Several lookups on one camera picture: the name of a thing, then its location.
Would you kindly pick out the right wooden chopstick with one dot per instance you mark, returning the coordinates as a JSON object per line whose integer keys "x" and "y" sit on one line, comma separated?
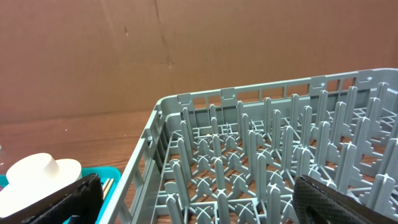
{"x": 105, "y": 193}

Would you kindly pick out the left wooden chopstick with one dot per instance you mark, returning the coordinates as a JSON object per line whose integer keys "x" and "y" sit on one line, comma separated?
{"x": 105, "y": 184}

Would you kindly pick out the wooden chopstick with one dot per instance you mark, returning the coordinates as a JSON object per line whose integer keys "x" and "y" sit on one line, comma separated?
{"x": 105, "y": 193}
{"x": 105, "y": 184}

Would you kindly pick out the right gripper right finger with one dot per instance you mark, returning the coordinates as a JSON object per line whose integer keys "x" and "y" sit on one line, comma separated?
{"x": 314, "y": 202}

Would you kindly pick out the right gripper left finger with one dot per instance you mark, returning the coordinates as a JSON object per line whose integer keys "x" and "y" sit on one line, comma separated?
{"x": 79, "y": 202}

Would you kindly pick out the grey dishwasher rack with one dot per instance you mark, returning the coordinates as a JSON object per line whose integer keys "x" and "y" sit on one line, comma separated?
{"x": 236, "y": 153}

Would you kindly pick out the white cup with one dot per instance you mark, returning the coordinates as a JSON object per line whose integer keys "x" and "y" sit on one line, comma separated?
{"x": 40, "y": 166}

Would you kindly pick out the white bowl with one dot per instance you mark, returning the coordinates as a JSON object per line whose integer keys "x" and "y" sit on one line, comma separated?
{"x": 17, "y": 197}

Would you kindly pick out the teal serving tray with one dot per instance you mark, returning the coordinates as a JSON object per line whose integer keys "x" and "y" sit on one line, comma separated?
{"x": 104, "y": 173}

